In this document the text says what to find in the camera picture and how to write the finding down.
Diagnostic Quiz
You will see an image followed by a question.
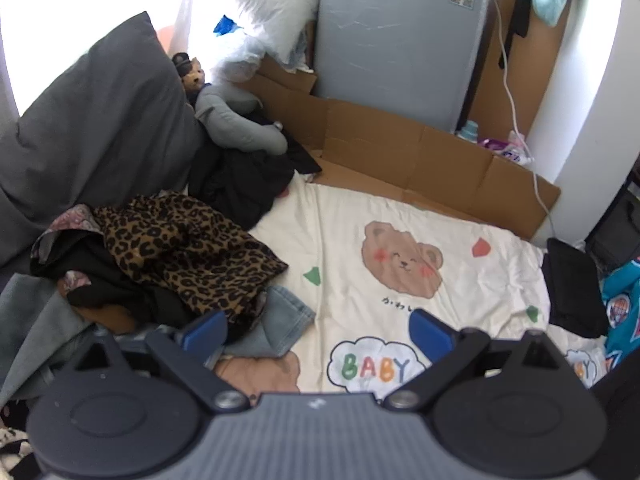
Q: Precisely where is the white cable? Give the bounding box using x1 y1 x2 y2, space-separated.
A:
492 0 558 233

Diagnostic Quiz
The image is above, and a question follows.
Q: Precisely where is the grey green garment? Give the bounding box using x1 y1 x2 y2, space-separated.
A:
0 272 96 406

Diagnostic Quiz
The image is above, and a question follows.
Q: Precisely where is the black clothes pile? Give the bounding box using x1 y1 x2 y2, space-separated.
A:
187 110 323 231

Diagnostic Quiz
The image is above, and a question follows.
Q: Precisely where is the black suitcase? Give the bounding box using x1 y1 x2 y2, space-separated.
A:
585 155 640 271

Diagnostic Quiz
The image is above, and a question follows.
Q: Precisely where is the bear printed blanket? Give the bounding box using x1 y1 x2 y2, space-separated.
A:
215 175 608 396

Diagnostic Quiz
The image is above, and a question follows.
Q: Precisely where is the dark grey pillow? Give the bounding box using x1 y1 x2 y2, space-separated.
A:
0 11 206 271

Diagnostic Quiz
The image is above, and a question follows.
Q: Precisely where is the leopard print skirt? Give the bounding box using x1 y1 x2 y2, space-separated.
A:
92 192 290 326

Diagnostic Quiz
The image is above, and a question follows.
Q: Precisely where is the white pillow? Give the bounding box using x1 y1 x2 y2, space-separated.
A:
172 0 323 68

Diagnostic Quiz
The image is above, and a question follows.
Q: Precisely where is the black hanging garment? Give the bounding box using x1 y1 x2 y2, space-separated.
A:
497 0 536 68

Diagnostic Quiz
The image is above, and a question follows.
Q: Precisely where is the grey wrapped mattress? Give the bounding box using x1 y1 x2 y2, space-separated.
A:
312 0 496 133

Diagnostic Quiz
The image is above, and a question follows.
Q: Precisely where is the black folded garment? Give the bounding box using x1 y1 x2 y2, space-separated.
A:
541 237 610 338

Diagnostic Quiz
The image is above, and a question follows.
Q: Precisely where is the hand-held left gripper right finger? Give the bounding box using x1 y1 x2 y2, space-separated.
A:
382 308 568 413

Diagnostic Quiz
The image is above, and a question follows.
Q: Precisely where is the teal patterned blanket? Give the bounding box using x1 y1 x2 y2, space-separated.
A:
600 255 640 376

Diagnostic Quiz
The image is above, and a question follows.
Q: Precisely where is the purple white packet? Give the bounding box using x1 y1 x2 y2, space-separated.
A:
477 130 536 166

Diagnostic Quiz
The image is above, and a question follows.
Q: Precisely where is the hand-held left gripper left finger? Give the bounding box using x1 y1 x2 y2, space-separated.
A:
75 310 251 413

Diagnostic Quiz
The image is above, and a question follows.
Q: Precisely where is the clear plastic bag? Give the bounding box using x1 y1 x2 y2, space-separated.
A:
207 15 266 83

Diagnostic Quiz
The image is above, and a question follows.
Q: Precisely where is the grey plush toy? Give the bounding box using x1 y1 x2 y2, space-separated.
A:
194 84 290 155

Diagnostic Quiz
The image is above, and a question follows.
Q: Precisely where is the brown cardboard sheet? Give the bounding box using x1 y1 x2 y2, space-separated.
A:
240 55 562 241

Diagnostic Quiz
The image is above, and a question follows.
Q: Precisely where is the brown bear plush toy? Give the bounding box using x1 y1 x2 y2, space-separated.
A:
171 52 207 93

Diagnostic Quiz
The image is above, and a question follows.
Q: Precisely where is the floral garment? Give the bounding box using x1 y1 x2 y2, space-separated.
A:
30 204 108 306

